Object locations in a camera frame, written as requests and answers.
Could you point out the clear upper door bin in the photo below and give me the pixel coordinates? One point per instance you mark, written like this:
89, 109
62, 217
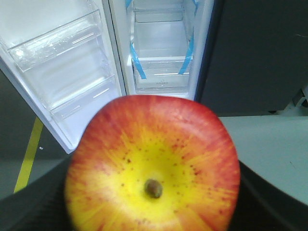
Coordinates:
49, 45

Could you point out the dark grey open fridge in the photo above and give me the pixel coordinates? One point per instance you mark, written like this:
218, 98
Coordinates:
250, 57

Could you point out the clear crisper drawer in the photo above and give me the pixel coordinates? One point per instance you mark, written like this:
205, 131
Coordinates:
160, 75

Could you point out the blue tape right lower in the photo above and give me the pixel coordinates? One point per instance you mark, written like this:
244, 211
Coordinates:
188, 57

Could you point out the clear lower door bin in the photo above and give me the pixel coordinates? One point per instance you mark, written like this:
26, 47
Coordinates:
100, 94

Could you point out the glass fridge shelf middle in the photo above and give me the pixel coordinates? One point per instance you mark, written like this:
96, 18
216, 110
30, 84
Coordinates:
157, 15

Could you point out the glass fridge shelf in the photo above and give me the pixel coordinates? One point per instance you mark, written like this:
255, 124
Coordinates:
157, 15
160, 40

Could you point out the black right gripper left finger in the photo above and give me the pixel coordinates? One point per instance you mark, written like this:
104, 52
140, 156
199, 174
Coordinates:
39, 206

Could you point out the blue tape left lower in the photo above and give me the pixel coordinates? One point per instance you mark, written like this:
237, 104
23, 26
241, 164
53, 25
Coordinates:
137, 62

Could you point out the white fridge door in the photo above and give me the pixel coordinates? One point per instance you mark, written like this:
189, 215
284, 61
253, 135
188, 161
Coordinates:
50, 84

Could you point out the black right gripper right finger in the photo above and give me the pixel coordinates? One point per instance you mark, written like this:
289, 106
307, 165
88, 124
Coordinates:
263, 207

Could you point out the clear door bin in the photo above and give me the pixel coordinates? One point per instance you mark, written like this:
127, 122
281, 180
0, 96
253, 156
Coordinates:
100, 94
49, 45

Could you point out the yellow floor tape line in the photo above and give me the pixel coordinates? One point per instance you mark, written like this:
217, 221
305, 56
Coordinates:
29, 157

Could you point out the red yellow apple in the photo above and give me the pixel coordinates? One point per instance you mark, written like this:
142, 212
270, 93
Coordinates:
153, 163

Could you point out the blue tape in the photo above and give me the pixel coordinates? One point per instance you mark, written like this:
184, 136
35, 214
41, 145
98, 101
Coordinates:
137, 62
188, 57

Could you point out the glass fridge shelf lower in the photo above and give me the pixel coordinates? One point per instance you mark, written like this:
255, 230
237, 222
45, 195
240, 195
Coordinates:
160, 40

